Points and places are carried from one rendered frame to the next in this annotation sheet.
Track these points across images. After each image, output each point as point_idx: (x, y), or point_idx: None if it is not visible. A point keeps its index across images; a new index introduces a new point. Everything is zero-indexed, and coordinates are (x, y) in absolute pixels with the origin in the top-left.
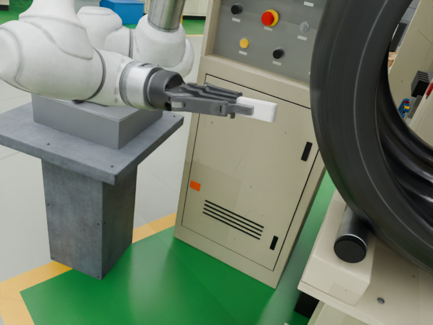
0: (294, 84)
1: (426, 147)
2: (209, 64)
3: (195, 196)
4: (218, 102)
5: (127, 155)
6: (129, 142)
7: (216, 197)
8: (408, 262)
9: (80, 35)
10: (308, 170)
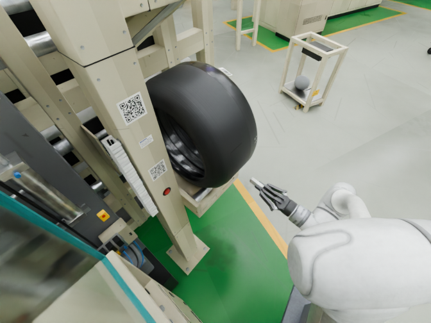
0: (177, 315)
1: (191, 175)
2: None
3: None
4: (270, 184)
5: (297, 298)
6: (299, 318)
7: None
8: None
9: (329, 195)
10: (170, 292)
